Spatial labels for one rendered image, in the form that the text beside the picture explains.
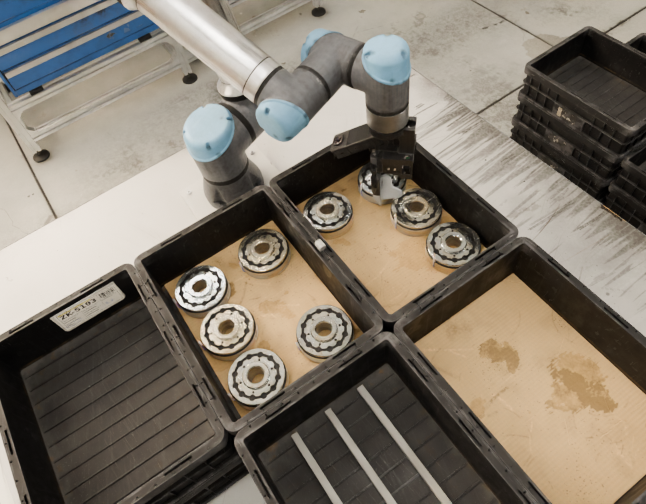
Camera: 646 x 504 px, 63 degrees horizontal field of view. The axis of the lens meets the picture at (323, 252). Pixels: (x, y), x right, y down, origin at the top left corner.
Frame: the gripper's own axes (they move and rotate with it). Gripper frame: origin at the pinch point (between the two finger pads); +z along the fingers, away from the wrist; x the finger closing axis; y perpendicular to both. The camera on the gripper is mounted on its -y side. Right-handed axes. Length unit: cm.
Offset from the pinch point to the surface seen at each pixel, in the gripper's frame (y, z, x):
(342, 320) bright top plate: -1.9, -0.9, -31.3
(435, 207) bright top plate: 12.2, -0.9, -3.7
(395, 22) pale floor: -20, 85, 186
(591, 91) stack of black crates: 57, 36, 78
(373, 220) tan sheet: -0.2, 2.0, -6.4
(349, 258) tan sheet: -3.5, 2.0, -16.3
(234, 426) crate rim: -14, -8, -54
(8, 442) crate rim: -49, -8, -63
